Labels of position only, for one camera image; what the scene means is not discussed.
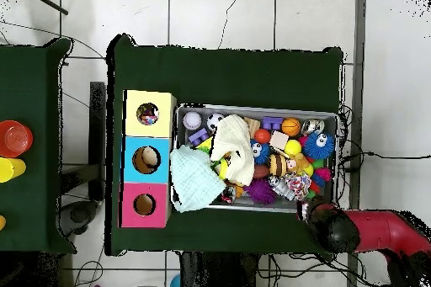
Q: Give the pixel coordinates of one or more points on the multicolour patterned cloth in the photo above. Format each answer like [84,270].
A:
[299,184]

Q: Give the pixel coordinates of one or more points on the cream waffle cloth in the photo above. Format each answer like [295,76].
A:
[235,145]

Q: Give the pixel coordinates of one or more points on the mint waffle cloth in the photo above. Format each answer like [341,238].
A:
[193,179]

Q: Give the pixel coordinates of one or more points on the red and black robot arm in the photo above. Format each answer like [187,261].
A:
[370,229]

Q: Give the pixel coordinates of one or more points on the shallow clear mesh bin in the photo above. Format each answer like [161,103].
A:
[256,109]

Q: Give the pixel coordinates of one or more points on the wooden box with three holes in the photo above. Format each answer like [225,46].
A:
[134,128]

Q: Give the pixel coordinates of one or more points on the toy hamburger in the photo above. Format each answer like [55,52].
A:
[276,165]

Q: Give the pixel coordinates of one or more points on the blue spiky ball with eyes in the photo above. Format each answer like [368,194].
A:
[316,149]

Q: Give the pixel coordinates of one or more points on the yellow tennis ball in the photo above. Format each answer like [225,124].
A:
[293,147]

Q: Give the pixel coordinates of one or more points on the small blue spiky eyed ball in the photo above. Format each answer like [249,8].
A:
[260,152]

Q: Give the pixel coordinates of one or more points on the pale wooden cube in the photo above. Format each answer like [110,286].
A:
[278,140]

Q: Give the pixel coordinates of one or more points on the small orange basketball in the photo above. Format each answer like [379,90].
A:
[291,127]

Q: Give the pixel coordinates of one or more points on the orange red smooth ball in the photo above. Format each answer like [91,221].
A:
[262,136]

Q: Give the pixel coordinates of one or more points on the white baseball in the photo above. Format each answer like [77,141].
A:
[192,121]

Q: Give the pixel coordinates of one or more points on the dark green table cloth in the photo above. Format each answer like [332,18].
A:
[235,75]

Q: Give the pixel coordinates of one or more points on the black upright stand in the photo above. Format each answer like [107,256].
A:
[97,132]

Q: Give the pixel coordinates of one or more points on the grey round base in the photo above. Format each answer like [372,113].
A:
[79,214]

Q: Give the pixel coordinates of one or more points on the yellow plastic cup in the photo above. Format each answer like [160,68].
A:
[11,169]

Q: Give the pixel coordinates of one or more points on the red plastic cup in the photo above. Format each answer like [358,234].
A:
[15,139]

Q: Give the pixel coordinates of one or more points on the small yellow object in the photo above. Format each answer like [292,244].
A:
[2,223]

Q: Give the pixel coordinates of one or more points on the neighbouring green covered table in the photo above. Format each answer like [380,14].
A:
[30,81]

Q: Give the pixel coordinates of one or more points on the dark tripod leg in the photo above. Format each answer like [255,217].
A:
[50,3]

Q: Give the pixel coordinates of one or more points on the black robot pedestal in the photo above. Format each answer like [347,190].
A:
[219,273]

